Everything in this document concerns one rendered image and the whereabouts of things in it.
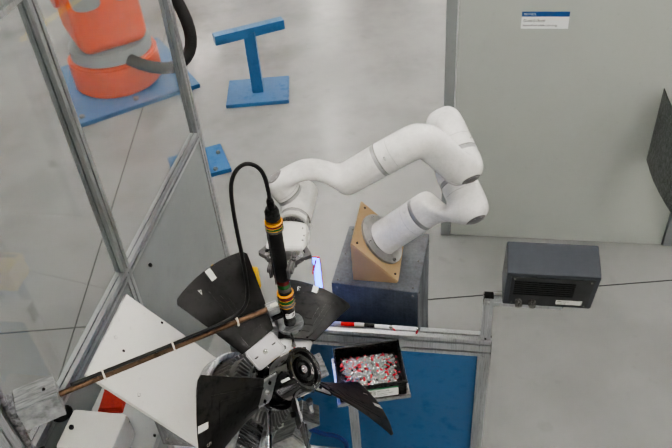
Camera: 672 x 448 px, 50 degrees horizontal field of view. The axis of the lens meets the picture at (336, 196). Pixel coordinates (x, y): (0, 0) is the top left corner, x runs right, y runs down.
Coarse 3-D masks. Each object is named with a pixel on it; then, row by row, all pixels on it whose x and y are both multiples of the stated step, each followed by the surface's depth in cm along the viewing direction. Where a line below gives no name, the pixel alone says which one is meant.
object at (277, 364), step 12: (300, 348) 189; (276, 360) 188; (288, 360) 184; (300, 360) 188; (312, 360) 191; (252, 372) 190; (264, 372) 191; (288, 372) 183; (300, 372) 186; (312, 372) 189; (276, 384) 185; (288, 384) 183; (300, 384) 183; (312, 384) 187; (276, 396) 189; (288, 396) 186; (276, 408) 188
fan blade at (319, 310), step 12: (312, 288) 217; (300, 300) 212; (312, 300) 212; (324, 300) 214; (336, 300) 216; (300, 312) 208; (312, 312) 208; (324, 312) 209; (336, 312) 211; (312, 324) 204; (324, 324) 205; (288, 336) 200; (300, 336) 200; (312, 336) 200
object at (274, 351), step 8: (264, 336) 189; (272, 336) 189; (256, 344) 189; (264, 344) 189; (280, 344) 189; (248, 352) 188; (256, 352) 189; (272, 352) 189; (280, 352) 189; (256, 360) 188; (264, 360) 189; (272, 360) 189
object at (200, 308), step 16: (224, 272) 190; (240, 272) 191; (192, 288) 186; (208, 288) 187; (224, 288) 188; (240, 288) 189; (256, 288) 191; (192, 304) 185; (208, 304) 186; (224, 304) 188; (240, 304) 188; (256, 304) 190; (208, 320) 186; (256, 320) 189; (224, 336) 187; (240, 336) 188; (256, 336) 188; (240, 352) 188
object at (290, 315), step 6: (270, 204) 164; (264, 210) 167; (270, 210) 165; (276, 210) 166; (270, 216) 166; (276, 216) 166; (270, 222) 167; (282, 312) 187; (288, 312) 186; (294, 312) 188; (288, 318) 187; (294, 318) 189; (288, 324) 189; (294, 324) 190
